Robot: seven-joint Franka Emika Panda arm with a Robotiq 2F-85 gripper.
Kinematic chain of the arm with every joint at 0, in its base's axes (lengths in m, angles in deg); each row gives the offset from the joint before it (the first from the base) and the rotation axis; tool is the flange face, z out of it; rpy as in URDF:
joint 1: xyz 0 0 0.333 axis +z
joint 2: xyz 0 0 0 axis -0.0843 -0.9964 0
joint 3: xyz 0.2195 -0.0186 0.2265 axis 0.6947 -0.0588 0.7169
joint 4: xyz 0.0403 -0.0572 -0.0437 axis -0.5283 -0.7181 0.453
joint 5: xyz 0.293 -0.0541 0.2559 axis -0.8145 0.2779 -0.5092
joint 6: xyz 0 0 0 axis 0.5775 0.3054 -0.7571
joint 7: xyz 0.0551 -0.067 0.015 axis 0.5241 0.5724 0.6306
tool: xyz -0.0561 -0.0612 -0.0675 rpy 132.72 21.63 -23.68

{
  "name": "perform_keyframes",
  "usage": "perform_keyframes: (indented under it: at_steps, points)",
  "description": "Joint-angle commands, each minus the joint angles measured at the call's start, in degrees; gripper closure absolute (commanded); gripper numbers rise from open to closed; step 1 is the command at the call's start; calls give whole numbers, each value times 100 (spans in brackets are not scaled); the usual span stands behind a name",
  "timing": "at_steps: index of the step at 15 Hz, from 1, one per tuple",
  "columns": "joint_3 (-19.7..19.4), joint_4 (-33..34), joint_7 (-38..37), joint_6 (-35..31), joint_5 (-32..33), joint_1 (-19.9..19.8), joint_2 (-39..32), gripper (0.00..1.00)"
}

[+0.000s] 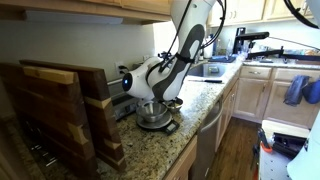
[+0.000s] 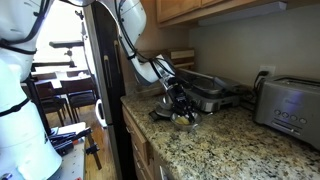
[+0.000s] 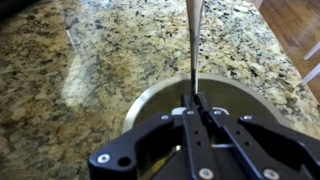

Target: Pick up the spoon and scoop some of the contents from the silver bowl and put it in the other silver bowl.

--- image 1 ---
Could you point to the silver bowl with yellow contents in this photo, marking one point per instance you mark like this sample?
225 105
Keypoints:
176 106

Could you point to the empty silver bowl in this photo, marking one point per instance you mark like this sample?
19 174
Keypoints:
151 111

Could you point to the black steel kitchen scale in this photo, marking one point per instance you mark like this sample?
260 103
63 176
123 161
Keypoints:
156 124

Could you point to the stainless steel panini grill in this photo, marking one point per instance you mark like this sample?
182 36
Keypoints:
121 103

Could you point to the black power plug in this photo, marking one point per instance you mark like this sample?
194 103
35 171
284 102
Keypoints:
123 69

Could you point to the stainless steel sink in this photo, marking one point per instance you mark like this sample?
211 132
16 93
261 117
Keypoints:
210 70

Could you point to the white cylindrical container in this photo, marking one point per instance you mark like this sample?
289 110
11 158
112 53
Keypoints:
209 51

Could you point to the thick dark wooden cutting board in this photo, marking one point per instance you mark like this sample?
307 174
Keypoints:
101 116

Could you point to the blue dish mat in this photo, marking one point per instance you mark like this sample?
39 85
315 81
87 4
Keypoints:
221 59

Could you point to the stainless steel dishwasher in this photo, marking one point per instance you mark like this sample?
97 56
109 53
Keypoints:
208 140

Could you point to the light wood base cabinet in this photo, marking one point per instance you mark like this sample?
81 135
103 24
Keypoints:
183 163

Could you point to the wooden upper cabinet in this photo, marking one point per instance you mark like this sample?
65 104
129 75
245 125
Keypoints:
143 6

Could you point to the light wood corner base cabinets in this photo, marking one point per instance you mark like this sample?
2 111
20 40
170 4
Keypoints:
253 96

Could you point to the cream upper cabinets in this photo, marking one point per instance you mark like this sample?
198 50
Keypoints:
246 11

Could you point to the large dark wooden cutting board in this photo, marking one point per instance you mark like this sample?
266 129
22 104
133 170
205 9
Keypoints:
43 110

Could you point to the white perforated robot cart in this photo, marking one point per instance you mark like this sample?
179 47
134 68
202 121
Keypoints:
273 165

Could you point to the blue hanging cloth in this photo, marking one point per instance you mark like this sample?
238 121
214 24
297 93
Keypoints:
296 90

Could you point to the black tools on cart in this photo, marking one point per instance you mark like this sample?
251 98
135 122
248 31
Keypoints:
288 143

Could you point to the blue oven mitt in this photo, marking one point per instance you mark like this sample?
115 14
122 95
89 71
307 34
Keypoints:
313 91

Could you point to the white wall outlet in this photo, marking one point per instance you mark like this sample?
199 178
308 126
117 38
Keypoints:
117 66

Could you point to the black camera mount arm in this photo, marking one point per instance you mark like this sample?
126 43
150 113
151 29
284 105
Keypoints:
250 36

